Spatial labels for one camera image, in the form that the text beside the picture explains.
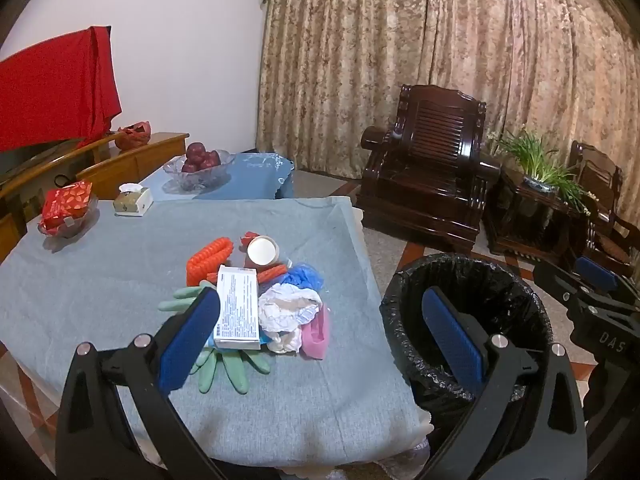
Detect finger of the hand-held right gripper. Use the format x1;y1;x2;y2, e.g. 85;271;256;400
572;255;640;306
532;259;608;313

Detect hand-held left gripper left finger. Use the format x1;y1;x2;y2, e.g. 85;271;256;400
55;287;226;480

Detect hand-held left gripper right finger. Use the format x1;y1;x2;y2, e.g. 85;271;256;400
421;286;588;480

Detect green rubber glove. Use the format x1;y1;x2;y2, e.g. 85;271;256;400
158;281;217;314
196;346;272;395

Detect white medicine box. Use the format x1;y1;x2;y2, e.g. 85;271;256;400
212;265;262;351

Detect trash bin with black bag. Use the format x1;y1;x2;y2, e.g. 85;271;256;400
379;252;553;461

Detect long orange foam net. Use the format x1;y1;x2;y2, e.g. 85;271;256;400
186;236;235;286

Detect white paper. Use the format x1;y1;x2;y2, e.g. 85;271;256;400
257;282;323;336

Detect white paper cup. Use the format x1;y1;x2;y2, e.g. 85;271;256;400
243;235;281;268

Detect pink plastic wrapper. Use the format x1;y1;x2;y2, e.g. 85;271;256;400
299;302;332;361

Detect dark wooden side table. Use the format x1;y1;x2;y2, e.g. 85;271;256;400
482;165;591;261

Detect dark wooden armchair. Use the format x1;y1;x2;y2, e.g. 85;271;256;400
567;141;640;278
361;84;501;253

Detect potted green plant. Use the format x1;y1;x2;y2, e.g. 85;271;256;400
492;127;591;216

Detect tissue box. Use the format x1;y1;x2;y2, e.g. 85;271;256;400
112;183;153;217

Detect glass fruit bowl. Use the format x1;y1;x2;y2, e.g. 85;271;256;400
162;149;236;192

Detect glass dish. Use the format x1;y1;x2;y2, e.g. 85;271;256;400
37;195;100;239

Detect blue patterned tablecloth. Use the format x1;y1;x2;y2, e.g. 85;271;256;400
137;152;296;202

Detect beige scalloped table cover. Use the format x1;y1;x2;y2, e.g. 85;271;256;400
277;205;436;480

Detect red patterned packet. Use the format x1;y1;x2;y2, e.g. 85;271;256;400
41;181;95;228

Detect red plastic bag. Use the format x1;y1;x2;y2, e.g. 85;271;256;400
115;120;153;151

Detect red cloth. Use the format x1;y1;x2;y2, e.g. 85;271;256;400
0;25;123;153

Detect beige floral curtain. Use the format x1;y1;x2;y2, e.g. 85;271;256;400
255;0;640;241

